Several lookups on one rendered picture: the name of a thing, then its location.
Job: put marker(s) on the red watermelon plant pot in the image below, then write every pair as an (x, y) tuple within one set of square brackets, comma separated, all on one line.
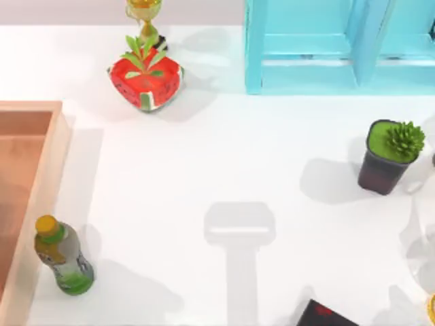
[(146, 81)]

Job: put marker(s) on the light blue rack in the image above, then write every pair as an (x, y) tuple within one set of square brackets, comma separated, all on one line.
[(306, 47)]

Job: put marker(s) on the gold trophy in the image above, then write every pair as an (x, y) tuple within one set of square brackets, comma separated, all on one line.
[(147, 20)]

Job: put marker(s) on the dark pot with green succulent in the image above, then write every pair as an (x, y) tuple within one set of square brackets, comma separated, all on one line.
[(387, 159)]

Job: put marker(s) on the green bottle with yellow cap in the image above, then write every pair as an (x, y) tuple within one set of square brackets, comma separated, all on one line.
[(63, 258)]

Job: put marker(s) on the black book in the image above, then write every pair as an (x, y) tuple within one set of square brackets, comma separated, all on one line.
[(323, 316)]

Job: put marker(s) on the salmon-coloured shallow box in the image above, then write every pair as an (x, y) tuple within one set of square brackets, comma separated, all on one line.
[(30, 176)]

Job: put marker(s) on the yellow round object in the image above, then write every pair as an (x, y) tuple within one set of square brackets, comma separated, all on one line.
[(432, 308)]

